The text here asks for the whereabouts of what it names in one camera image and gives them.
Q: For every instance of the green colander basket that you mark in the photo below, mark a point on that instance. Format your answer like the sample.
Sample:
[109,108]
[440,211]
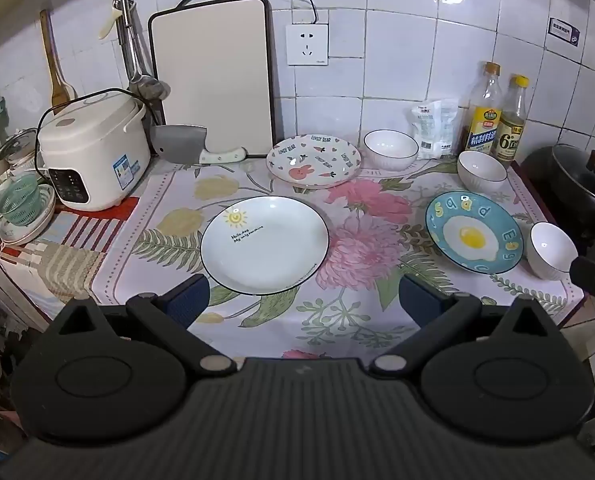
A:
[20,202]

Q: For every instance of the clear vinegar bottle yellow cap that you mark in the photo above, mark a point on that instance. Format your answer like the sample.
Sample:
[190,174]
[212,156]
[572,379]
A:
[511,137]

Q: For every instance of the yellow label oil bottle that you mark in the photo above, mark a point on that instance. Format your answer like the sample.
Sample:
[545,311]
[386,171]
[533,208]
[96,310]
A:
[483,127]

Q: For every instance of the metal ladle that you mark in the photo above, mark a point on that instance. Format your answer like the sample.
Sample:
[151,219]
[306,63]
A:
[136,60]

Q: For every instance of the white cutting board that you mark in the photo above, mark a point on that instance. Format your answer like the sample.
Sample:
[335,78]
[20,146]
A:
[212,75]

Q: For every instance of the glass pot lid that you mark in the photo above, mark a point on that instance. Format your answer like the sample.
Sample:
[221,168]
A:
[585,175]

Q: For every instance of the blue fried egg print plate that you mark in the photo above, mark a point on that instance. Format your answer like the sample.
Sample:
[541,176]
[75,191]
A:
[445,222]

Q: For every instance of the wooden spatula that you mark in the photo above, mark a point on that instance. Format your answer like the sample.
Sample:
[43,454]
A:
[57,85]

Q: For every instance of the white rice cooker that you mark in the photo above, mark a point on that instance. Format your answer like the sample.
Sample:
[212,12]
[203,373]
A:
[92,140]

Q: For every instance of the white ribbed bowl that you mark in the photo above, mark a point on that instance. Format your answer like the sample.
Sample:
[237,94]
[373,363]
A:
[481,175]
[391,152]
[551,255]

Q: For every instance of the white plate with sun print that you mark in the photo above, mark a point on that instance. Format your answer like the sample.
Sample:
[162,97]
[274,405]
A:
[265,255]

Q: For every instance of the white wall socket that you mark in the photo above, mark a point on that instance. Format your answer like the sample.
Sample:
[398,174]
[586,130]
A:
[306,45]

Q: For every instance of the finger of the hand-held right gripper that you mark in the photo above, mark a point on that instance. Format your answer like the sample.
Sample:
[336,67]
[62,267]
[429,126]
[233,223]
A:
[592,275]

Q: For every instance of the white dish under colander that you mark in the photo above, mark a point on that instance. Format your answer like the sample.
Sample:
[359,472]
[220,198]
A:
[33,232]

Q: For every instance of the small glass lid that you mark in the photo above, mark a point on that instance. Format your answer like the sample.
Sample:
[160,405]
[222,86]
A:
[16,144]

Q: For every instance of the floral tablecloth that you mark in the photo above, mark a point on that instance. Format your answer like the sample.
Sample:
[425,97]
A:
[367,270]

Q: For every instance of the striped cloth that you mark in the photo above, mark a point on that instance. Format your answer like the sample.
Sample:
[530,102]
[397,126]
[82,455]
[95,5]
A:
[67,255]

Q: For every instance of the white seasoning packet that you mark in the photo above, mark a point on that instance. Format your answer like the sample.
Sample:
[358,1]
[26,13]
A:
[450,120]
[426,130]

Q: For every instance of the white rice spoon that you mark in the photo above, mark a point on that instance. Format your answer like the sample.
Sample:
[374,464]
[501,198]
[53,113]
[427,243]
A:
[108,22]

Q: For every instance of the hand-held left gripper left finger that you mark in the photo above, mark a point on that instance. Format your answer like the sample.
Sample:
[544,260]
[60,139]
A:
[191,297]

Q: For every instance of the black cooking pot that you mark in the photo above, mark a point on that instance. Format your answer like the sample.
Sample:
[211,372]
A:
[567,195]

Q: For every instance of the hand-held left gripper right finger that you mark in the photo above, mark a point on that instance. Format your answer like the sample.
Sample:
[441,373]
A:
[418,297]

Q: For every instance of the purple white wall sticker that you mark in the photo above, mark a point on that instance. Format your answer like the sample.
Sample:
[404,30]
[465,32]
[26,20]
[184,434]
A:
[563,33]

